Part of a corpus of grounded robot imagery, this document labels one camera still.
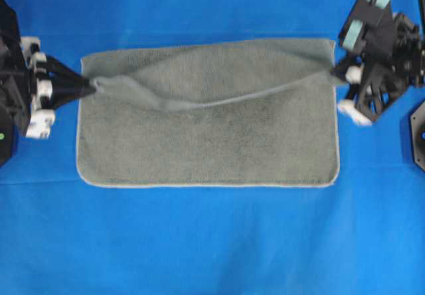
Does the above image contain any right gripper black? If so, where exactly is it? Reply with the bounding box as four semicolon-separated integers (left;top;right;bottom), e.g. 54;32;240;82
329;13;424;126

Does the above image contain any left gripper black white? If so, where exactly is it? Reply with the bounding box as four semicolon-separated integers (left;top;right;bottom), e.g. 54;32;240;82
21;37;96;139

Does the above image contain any large grey towel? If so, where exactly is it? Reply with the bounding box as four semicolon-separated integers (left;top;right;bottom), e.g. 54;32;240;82
76;39;340;188

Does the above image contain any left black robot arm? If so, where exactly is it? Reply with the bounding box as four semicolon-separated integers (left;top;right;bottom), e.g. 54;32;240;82
1;0;96;139

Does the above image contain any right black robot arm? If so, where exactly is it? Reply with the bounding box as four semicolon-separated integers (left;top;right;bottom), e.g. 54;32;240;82
331;0;424;126

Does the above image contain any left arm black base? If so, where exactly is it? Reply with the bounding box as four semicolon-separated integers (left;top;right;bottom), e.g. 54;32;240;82
1;84;19;167

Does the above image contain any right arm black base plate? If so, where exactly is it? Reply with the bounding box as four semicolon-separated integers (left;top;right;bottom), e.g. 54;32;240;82
400;100;424;173

